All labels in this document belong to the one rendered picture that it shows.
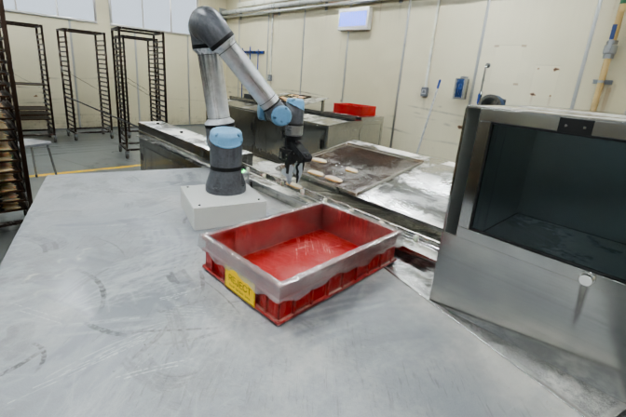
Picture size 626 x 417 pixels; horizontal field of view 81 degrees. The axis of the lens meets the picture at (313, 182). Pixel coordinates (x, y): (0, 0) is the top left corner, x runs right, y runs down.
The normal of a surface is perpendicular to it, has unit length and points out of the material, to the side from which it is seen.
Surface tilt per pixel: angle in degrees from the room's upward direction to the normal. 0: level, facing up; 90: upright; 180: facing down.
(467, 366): 0
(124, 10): 90
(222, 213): 90
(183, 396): 0
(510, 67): 90
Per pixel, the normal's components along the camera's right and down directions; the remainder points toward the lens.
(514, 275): -0.73, 0.14
